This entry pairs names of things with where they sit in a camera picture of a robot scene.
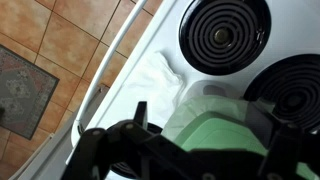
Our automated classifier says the white tissue piece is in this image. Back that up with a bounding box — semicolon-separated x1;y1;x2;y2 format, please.
122;50;186;129

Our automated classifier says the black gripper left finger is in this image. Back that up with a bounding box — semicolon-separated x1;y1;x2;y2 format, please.
61;100;201;180

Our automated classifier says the white electric stove oven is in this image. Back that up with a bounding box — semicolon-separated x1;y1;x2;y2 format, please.
13;0;320;180

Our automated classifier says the patterned grey floor rug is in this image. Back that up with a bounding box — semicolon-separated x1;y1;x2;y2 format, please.
0;44;61;141

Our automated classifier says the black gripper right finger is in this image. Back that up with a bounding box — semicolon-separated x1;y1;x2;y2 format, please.
258;111;320;180

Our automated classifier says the plastic container light green lid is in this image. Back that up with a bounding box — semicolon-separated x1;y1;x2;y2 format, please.
161;79;319;180

